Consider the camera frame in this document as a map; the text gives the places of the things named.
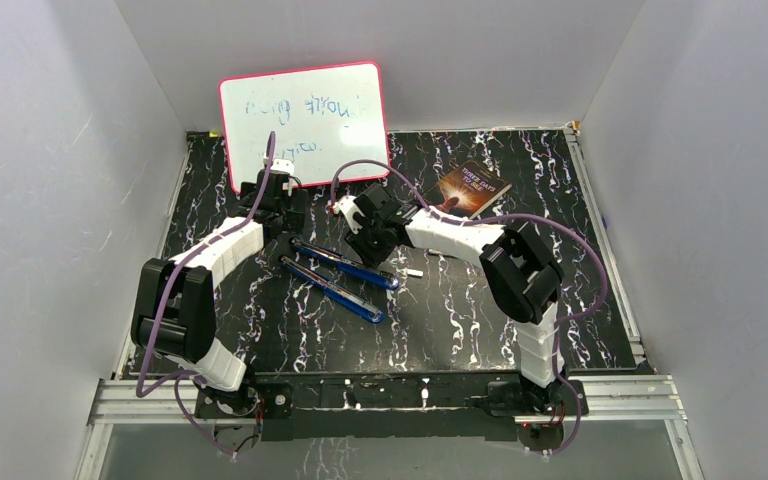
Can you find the paperback book orange cover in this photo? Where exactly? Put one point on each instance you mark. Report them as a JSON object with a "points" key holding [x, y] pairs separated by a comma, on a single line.
{"points": [[467, 190]]}

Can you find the whiteboard with pink frame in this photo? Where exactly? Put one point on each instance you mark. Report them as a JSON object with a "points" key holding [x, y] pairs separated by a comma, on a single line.
{"points": [[329, 122]]}

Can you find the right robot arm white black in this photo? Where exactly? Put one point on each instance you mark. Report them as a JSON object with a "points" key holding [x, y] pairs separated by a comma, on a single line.
{"points": [[521, 272]]}

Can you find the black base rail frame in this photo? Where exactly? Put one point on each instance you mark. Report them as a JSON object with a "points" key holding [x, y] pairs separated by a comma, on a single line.
{"points": [[383, 405]]}

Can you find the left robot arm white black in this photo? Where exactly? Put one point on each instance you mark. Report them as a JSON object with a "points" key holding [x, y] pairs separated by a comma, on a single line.
{"points": [[174, 313]]}

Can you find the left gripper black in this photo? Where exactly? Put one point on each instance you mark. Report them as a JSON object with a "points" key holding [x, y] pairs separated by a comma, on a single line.
{"points": [[293, 218]]}

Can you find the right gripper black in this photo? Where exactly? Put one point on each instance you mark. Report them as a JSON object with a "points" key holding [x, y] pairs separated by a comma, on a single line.
{"points": [[366, 255]]}

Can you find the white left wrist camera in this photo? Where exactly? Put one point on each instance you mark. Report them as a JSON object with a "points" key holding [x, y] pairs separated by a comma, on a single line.
{"points": [[278, 167]]}

